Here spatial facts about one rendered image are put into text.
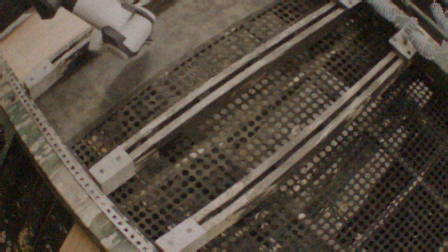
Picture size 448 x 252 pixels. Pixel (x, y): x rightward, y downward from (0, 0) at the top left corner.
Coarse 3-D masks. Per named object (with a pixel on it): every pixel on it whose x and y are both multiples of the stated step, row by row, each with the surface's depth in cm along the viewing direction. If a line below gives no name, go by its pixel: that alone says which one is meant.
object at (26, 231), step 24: (0, 168) 250; (24, 168) 242; (0, 192) 241; (24, 192) 241; (48, 192) 227; (0, 216) 246; (24, 216) 241; (48, 216) 233; (144, 216) 264; (0, 240) 248; (24, 240) 233; (48, 240) 233
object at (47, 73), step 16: (128, 0) 238; (144, 0) 237; (160, 0) 242; (64, 48) 226; (80, 48) 226; (48, 64) 222; (64, 64) 225; (32, 80) 218; (48, 80) 222; (32, 96) 220
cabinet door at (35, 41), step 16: (32, 16) 244; (64, 16) 243; (16, 32) 240; (32, 32) 239; (48, 32) 239; (64, 32) 238; (80, 32) 237; (0, 48) 235; (16, 48) 235; (32, 48) 234; (48, 48) 234; (16, 64) 230; (32, 64) 230
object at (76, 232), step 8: (72, 232) 225; (80, 232) 223; (72, 240) 225; (80, 240) 223; (88, 240) 222; (64, 248) 227; (72, 248) 225; (80, 248) 223; (88, 248) 222; (96, 248) 220
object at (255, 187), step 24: (408, 24) 216; (408, 48) 224; (384, 72) 221; (360, 96) 215; (336, 120) 210; (288, 144) 205; (312, 144) 205; (264, 168) 201; (288, 168) 201; (240, 192) 199; (264, 192) 200; (192, 216) 192; (216, 216) 193; (240, 216) 199; (168, 240) 188; (192, 240) 188
